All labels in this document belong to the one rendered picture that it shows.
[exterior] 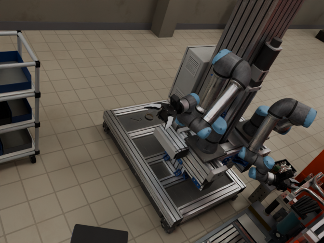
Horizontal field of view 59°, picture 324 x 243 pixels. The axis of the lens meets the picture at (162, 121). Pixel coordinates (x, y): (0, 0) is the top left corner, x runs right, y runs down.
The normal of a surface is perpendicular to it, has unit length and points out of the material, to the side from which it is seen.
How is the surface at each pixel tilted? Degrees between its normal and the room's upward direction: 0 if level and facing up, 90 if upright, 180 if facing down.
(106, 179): 0
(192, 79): 90
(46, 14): 90
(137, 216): 0
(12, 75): 0
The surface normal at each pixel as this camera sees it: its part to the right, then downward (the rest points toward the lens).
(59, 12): 0.52, 0.68
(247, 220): 0.29, -0.71
